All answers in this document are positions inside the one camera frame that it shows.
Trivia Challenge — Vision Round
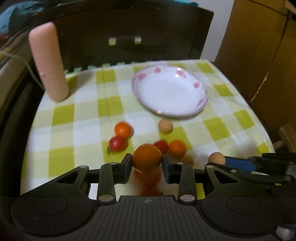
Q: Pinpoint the dark wooden cabinet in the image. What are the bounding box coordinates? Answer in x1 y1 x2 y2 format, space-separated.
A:
33 1 214 69

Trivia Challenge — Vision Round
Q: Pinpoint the oblong red cherry tomato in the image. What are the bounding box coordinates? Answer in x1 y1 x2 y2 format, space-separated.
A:
154 140 169 154

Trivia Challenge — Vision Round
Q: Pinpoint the pink ribbed cylindrical case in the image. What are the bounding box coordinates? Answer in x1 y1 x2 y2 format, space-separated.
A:
29 22 69 102

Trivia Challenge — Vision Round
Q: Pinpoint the grey padded cushion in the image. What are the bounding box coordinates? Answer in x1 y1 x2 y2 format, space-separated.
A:
0 43 32 106

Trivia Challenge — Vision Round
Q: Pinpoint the green foam mat edge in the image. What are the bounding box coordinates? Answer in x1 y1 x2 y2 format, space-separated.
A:
64 61 138 74

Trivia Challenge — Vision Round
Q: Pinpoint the large orange-red tomato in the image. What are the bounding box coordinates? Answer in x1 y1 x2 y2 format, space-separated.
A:
132 144 162 173

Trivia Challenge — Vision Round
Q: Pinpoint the white floral porcelain plate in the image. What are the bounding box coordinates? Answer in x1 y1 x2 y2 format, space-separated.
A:
131 64 208 118

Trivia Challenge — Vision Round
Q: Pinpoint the wooden chair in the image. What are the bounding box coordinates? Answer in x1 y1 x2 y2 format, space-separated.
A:
273 123 296 153

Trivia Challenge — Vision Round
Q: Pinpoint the blue cloth pile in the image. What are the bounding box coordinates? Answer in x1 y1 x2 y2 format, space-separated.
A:
1 1 46 35

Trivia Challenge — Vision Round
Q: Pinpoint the white cable on left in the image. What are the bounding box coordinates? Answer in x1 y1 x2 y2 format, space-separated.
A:
0 49 45 91

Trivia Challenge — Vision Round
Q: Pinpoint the orange tangerine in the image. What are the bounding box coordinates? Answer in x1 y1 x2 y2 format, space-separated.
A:
168 139 187 159

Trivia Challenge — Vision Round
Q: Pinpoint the brown wooden wardrobe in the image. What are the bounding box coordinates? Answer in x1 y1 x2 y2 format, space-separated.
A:
215 1 295 142

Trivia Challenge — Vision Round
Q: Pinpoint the yellow checkered tablecloth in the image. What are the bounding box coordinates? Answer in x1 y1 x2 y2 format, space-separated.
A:
21 60 274 193

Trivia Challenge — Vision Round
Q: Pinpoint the brown longan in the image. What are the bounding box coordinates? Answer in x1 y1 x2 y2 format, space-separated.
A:
208 152 226 165
158 118 174 133
181 154 194 166

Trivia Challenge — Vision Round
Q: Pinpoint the small orange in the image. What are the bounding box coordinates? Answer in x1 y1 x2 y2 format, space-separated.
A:
114 121 133 138

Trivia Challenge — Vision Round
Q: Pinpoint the silver drawer handle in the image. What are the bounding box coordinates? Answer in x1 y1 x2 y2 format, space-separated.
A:
108 35 142 46

